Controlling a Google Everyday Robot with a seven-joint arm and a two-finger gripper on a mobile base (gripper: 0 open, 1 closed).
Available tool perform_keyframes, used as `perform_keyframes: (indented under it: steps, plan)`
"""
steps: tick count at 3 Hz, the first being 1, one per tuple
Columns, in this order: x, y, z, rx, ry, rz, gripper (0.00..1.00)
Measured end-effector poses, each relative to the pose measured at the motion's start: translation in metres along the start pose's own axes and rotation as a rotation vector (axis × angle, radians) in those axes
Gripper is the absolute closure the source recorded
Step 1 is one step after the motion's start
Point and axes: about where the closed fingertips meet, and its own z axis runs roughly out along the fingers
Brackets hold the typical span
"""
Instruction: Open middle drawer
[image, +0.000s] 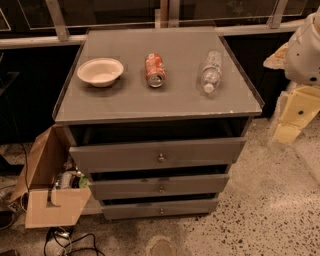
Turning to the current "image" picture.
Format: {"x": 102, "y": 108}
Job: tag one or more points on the metal railing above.
{"x": 16, "y": 32}

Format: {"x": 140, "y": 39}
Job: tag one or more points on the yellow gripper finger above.
{"x": 276, "y": 60}
{"x": 302, "y": 105}

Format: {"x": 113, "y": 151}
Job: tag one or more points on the grey bottom drawer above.
{"x": 160, "y": 209}

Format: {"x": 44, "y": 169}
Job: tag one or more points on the grey drawer cabinet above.
{"x": 130, "y": 111}

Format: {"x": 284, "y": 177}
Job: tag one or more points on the open cardboard box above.
{"x": 46, "y": 208}

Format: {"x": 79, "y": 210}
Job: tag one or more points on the grey drawer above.
{"x": 157, "y": 155}
{"x": 160, "y": 186}
{"x": 160, "y": 209}

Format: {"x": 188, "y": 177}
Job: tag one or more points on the grey top drawer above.
{"x": 157, "y": 155}

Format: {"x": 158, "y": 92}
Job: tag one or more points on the white paper bowl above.
{"x": 100, "y": 72}

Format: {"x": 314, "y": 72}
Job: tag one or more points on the orange soda can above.
{"x": 154, "y": 69}

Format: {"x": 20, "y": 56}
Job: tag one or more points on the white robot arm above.
{"x": 300, "y": 60}

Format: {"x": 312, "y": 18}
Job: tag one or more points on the clear plastic water bottle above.
{"x": 211, "y": 73}

